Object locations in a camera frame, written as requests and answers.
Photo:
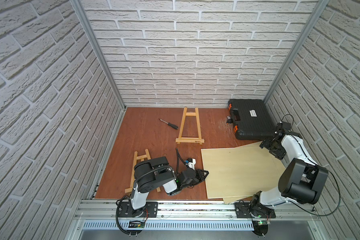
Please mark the wooden easel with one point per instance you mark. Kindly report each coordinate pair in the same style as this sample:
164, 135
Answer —
190, 128
139, 167

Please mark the black plastic tool case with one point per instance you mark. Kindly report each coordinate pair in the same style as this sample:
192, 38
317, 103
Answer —
250, 119

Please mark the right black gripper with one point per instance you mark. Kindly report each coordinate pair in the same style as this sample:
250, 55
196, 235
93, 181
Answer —
267, 144

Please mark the black screwdriver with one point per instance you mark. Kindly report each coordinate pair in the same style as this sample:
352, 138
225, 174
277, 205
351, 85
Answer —
170, 124

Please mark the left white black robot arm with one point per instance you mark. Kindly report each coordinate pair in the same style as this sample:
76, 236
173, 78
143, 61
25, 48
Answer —
152, 174

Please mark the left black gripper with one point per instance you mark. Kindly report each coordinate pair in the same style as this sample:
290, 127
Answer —
198, 176

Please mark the small black orange tool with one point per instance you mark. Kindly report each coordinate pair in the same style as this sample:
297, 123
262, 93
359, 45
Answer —
229, 120

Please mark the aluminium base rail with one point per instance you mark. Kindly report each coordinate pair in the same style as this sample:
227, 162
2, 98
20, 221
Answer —
178, 215

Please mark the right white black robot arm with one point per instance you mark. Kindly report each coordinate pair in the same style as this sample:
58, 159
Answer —
303, 179

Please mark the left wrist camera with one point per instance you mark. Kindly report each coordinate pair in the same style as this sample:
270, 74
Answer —
190, 163

